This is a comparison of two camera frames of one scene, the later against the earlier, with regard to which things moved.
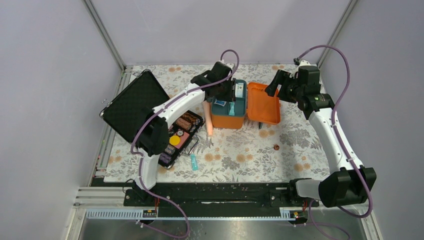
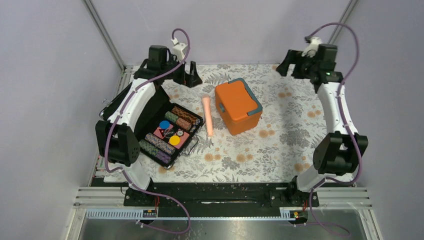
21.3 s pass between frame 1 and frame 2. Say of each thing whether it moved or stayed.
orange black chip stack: stayed
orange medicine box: moved
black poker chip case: stayed
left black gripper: moved
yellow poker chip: stayed
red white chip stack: stayed
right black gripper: moved
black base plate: stayed
